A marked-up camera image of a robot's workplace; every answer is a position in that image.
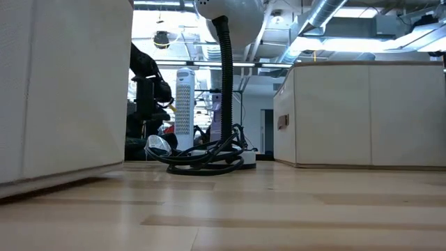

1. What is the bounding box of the white purple standing appliance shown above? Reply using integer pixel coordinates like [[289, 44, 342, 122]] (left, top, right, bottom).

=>
[[210, 93, 222, 142]]

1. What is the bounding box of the white tower fan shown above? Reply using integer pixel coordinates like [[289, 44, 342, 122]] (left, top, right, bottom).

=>
[[174, 67, 196, 151]]

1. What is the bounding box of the dark doorway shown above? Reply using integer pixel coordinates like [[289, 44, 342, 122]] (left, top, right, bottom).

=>
[[260, 109, 275, 154]]

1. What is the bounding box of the long ceiling light strip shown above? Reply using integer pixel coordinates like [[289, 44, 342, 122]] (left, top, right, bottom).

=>
[[155, 61, 293, 69]]

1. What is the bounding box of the clear plastic wrapper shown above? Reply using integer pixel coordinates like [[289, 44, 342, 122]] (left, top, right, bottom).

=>
[[145, 135, 172, 157]]

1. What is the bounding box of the beige fabric storage bin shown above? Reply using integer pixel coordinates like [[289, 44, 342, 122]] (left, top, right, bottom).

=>
[[272, 61, 446, 172]]

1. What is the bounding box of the open cardboard box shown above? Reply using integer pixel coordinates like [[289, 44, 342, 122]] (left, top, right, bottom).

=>
[[0, 0, 134, 199]]

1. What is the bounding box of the black coiled cable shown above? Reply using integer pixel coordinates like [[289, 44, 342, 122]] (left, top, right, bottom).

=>
[[144, 123, 252, 176]]

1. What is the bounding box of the black ceiling dome camera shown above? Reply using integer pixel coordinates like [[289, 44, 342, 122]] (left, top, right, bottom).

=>
[[153, 30, 171, 50]]

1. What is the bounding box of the silver ventilation duct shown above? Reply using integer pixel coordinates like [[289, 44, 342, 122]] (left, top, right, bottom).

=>
[[278, 0, 349, 66]]

